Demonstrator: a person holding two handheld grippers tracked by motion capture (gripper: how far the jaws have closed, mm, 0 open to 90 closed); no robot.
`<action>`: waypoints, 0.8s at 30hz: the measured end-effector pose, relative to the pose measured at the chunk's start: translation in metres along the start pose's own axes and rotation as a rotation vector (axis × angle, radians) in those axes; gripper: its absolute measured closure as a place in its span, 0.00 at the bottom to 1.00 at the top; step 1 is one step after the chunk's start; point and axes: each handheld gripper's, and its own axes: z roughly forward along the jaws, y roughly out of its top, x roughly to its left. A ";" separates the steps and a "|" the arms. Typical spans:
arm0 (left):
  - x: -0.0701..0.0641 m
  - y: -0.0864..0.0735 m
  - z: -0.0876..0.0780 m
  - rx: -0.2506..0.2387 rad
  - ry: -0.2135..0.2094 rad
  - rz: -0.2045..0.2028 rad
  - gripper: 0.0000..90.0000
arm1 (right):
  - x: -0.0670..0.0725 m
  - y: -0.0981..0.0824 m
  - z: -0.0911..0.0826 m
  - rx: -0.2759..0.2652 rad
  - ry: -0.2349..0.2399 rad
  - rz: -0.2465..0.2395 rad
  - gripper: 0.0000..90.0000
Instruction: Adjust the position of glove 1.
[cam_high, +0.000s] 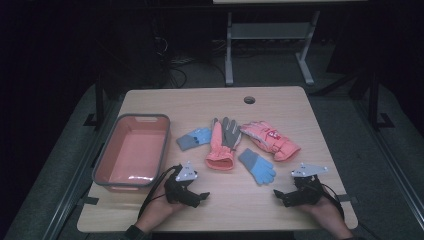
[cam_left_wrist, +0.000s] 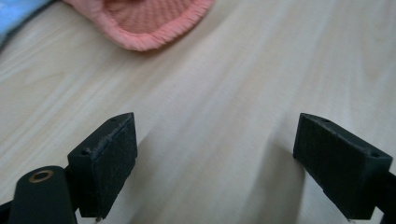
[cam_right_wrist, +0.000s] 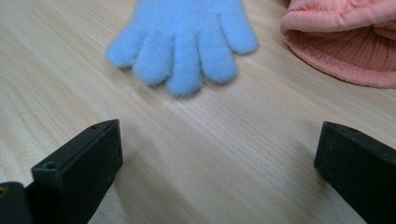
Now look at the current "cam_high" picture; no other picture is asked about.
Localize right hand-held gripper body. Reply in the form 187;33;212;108
288;162;329;205

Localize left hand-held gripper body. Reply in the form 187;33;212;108
163;161;202;205

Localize blue grey knit glove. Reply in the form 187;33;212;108
237;147;277;186
175;127;213;152

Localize pink glove with grey palm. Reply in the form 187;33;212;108
204;116;243;171

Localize pink basket with grey rim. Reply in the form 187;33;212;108
92;113;172;193

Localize pink printed ski glove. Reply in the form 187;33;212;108
239;120;302;163

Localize person's right hand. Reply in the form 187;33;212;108
296;191;354;240

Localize person's left hand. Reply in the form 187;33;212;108
134;186;186;234

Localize black tape strip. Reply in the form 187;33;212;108
334;193;359;205
76;196;100;206

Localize grey metal stand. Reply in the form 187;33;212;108
224;10;321;87

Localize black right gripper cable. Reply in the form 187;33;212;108
319;182;346;221

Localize black floor cables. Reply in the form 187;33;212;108
151;34;228;90

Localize black metal post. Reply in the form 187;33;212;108
367;71;381;132
94;74;106;129

